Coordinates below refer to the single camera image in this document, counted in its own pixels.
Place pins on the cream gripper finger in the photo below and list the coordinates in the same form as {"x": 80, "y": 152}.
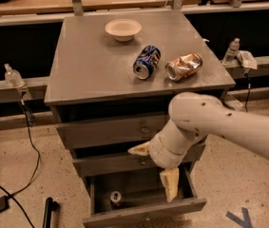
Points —
{"x": 170, "y": 181}
{"x": 140, "y": 149}

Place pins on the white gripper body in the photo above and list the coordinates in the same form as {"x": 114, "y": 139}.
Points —
{"x": 160, "y": 153}

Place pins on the blue silver redbull can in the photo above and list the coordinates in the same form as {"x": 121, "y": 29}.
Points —
{"x": 115, "y": 199}

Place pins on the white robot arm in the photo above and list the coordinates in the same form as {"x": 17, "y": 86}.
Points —
{"x": 192, "y": 116}

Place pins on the grey middle drawer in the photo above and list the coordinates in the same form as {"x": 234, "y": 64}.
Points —
{"x": 107, "y": 159}

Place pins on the grey top drawer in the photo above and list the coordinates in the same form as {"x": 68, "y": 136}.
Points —
{"x": 105, "y": 131}

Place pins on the grey open bottom drawer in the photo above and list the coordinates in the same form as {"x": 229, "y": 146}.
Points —
{"x": 143, "y": 197}

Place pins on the grey wooden drawer cabinet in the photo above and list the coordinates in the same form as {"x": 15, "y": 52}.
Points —
{"x": 92, "y": 74}

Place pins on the crushed orange soda can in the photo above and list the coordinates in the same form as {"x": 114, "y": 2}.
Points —
{"x": 183, "y": 66}

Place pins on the crushed blue pepsi can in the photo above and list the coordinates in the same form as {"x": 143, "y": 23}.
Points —
{"x": 146, "y": 62}

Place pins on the black pole stand base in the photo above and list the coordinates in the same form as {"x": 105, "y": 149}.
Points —
{"x": 50, "y": 207}

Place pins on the white paper bowl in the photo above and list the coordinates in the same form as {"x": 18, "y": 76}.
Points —
{"x": 123, "y": 30}

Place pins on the clear water bottle right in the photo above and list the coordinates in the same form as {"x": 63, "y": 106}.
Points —
{"x": 231, "y": 52}

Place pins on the white block under rail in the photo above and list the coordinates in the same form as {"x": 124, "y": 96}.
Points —
{"x": 233, "y": 103}

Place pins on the white packet on rail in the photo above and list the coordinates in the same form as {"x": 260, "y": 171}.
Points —
{"x": 246, "y": 59}

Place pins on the clear bottle on left rail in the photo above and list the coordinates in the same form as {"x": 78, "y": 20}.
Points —
{"x": 13, "y": 77}

